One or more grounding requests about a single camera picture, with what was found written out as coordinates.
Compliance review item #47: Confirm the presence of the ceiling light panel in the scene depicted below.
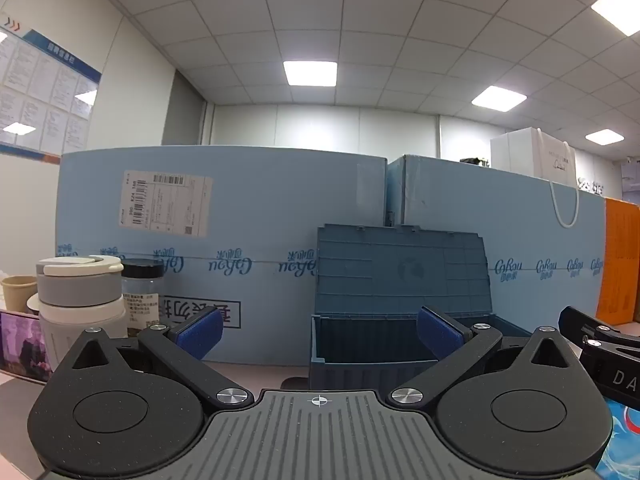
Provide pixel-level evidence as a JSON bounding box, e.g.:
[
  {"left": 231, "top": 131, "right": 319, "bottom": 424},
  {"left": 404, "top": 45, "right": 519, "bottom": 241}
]
[
  {"left": 591, "top": 0, "right": 640, "bottom": 37},
  {"left": 283, "top": 61, "right": 337, "bottom": 88},
  {"left": 471, "top": 86, "right": 528, "bottom": 112},
  {"left": 585, "top": 129, "right": 625, "bottom": 146}
]

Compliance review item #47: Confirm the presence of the beige cup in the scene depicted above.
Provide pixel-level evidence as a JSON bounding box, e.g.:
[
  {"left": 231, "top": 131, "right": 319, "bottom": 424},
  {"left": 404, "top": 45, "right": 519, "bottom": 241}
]
[{"left": 0, "top": 275, "right": 40, "bottom": 311}]

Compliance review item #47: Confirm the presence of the labelled light blue cardboard box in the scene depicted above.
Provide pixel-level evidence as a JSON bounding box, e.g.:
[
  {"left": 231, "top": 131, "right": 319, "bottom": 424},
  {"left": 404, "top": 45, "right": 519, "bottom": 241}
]
[{"left": 54, "top": 146, "right": 389, "bottom": 366}]

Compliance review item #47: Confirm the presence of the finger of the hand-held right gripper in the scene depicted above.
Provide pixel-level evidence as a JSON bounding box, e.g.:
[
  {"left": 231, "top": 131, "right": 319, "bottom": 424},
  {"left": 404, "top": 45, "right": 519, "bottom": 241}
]
[{"left": 558, "top": 306, "right": 640, "bottom": 356}]

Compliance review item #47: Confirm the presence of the wall notice board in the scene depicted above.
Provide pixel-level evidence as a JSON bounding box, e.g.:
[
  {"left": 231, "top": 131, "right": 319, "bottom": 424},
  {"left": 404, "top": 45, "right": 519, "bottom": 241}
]
[{"left": 0, "top": 12, "right": 103, "bottom": 158}]

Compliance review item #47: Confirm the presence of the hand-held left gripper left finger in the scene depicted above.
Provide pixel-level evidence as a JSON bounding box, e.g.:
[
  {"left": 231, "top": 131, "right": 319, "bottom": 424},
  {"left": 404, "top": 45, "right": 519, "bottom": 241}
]
[{"left": 52, "top": 306, "right": 255, "bottom": 407}]

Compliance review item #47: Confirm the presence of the purple printed card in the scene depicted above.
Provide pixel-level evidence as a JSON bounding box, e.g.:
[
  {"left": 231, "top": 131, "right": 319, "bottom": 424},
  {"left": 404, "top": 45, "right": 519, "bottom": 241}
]
[{"left": 0, "top": 309, "right": 53, "bottom": 381}]

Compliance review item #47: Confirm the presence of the white paper bag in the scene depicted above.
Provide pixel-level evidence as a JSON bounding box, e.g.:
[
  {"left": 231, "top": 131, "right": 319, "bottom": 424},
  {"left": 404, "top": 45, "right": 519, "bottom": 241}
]
[{"left": 490, "top": 127, "right": 581, "bottom": 228}]

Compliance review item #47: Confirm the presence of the blue plastic storage box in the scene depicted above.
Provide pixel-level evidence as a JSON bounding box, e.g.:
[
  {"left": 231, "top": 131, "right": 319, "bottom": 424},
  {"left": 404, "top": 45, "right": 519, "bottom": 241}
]
[{"left": 309, "top": 224, "right": 533, "bottom": 391}]

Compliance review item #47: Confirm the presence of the orange box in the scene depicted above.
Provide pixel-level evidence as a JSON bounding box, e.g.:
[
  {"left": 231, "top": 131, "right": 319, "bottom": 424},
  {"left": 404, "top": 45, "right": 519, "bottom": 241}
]
[{"left": 595, "top": 197, "right": 640, "bottom": 326}]

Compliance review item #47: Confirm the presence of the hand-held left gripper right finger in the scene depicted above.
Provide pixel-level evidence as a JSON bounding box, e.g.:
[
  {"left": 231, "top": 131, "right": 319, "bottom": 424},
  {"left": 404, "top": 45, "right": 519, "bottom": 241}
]
[{"left": 390, "top": 306, "right": 588, "bottom": 407}]

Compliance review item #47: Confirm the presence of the white grey travel mug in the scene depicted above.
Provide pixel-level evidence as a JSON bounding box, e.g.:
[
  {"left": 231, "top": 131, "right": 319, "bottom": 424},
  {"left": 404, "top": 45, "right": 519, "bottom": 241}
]
[{"left": 27, "top": 255, "right": 128, "bottom": 376}]

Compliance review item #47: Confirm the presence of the colourful printed mat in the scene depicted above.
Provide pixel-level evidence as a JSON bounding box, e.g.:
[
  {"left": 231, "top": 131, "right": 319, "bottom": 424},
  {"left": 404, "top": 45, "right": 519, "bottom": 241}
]
[{"left": 595, "top": 395, "right": 640, "bottom": 480}]

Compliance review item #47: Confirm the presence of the glass jar with black lid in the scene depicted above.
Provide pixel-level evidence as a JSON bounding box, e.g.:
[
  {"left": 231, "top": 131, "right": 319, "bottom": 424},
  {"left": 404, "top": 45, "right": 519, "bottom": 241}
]
[{"left": 121, "top": 258, "right": 163, "bottom": 338}]

